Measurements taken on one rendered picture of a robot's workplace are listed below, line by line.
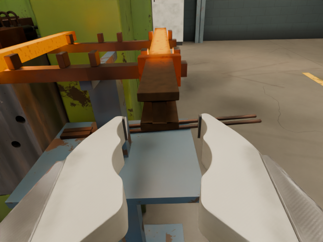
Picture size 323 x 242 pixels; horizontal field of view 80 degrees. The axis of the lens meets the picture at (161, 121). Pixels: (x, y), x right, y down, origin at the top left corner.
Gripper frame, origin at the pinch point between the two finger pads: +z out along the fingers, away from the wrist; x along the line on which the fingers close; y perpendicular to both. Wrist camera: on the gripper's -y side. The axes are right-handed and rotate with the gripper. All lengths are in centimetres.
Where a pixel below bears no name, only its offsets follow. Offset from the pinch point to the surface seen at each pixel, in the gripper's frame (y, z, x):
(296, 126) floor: 96, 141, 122
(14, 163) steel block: 35, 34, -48
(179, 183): 26.3, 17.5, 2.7
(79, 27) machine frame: -1, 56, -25
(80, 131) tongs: 25, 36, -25
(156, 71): -1.3, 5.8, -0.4
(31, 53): 0.4, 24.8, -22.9
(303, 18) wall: 43, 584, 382
